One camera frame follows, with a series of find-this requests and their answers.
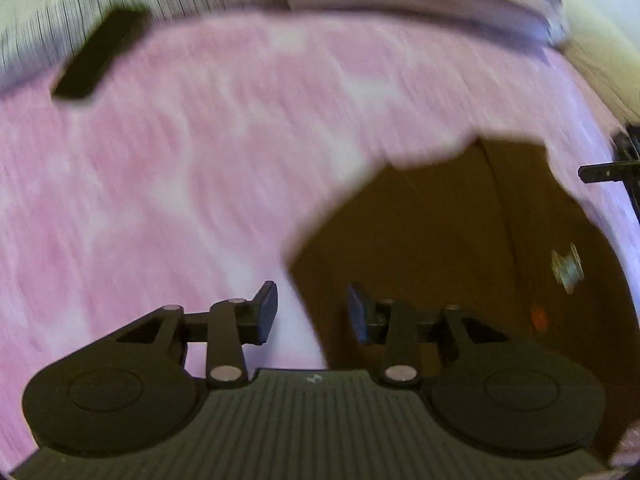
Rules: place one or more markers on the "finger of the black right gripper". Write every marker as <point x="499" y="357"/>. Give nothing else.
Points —
<point x="611" y="172"/>

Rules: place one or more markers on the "pink floral bed blanket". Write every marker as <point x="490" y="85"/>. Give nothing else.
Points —
<point x="215" y="143"/>

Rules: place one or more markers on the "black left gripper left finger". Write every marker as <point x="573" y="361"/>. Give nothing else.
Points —
<point x="143" y="383"/>

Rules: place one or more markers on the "black remote control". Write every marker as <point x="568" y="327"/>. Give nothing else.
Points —
<point x="113" y="36"/>

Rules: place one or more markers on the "brown garment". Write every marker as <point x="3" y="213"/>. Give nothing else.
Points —
<point x="490" y="230"/>

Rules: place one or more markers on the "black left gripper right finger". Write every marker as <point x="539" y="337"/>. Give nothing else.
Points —
<point x="496" y="392"/>

